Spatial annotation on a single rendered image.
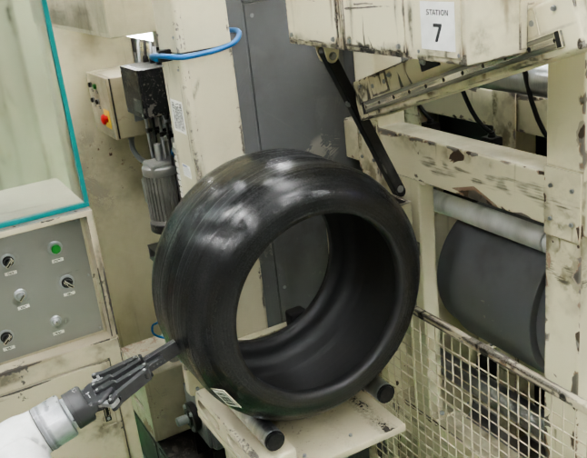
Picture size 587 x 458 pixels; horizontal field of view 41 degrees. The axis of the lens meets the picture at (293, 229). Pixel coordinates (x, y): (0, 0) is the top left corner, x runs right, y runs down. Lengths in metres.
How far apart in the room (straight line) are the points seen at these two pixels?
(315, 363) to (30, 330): 0.78
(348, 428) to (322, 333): 0.24
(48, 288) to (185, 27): 0.81
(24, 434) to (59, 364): 0.67
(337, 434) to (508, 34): 0.95
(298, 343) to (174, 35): 0.77
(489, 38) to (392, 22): 0.20
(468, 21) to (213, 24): 0.64
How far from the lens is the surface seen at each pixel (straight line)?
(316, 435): 1.83
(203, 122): 1.76
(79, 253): 2.13
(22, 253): 2.10
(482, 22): 1.34
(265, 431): 1.66
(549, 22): 1.37
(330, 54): 1.81
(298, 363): 1.89
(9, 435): 1.54
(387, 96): 1.75
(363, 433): 1.82
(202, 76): 1.75
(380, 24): 1.50
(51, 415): 1.54
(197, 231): 1.50
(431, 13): 1.37
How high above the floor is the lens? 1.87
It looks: 21 degrees down
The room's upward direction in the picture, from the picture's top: 6 degrees counter-clockwise
